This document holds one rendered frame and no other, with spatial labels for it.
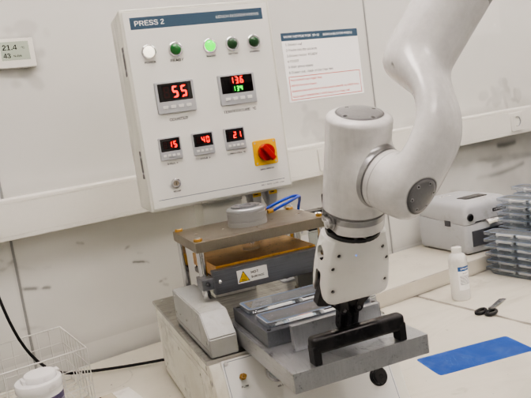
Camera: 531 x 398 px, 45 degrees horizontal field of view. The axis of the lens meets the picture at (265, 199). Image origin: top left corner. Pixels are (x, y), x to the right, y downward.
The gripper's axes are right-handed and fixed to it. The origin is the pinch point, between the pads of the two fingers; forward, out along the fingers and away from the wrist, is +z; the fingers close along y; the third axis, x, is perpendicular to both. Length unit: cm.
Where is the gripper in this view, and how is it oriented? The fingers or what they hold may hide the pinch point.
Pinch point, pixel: (347, 319)
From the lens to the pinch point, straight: 95.2
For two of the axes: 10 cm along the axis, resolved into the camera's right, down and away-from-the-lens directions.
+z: 0.1, 9.0, 4.4
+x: -3.9, -4.1, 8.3
